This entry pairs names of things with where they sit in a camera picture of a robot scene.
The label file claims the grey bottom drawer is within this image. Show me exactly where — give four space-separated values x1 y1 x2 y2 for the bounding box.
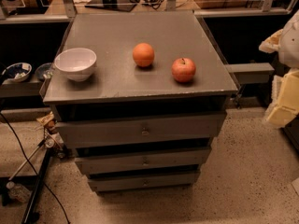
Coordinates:
88 170 200 192

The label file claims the grey drawer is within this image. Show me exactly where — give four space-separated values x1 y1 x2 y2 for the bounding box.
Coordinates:
57 111 226 148
75 147 211 175
88 170 200 192

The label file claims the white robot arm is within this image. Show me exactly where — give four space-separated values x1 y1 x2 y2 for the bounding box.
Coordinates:
259 11 299 128

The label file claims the grey middle drawer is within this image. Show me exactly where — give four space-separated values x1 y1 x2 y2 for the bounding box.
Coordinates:
75 147 211 175

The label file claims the grey drawer cabinet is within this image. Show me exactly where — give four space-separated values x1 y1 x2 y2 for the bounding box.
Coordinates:
44 11 236 180

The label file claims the grey top drawer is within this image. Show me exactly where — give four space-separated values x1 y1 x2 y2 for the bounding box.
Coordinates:
57 111 226 148

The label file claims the grey side shelf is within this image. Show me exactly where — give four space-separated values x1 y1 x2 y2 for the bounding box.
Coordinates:
225 63 274 85

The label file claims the red apple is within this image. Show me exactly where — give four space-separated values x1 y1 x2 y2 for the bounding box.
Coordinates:
171 58 196 83

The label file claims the orange fruit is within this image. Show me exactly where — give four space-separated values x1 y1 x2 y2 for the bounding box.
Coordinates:
133 43 154 67

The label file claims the black monitor base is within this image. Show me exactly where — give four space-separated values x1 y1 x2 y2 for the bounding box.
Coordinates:
85 0 137 12

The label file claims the white ceramic bowl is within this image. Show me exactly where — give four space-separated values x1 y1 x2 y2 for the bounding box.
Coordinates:
54 48 97 82

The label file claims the black tripod stand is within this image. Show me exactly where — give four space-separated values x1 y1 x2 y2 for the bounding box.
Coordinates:
8 138 55 224

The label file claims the crumpled snack wrapper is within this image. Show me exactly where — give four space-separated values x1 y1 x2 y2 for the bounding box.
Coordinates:
36 112 55 133

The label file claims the small dark bowl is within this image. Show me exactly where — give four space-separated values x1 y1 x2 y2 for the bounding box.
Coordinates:
35 63 54 81

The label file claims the blue patterned bowl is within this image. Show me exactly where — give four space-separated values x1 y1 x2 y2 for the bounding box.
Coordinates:
5 63 32 82

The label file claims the clear plastic bottle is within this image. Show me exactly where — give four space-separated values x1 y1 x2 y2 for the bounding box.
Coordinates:
7 181 31 203

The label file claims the black floor cable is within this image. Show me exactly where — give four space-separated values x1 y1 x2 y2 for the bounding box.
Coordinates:
0 111 71 224

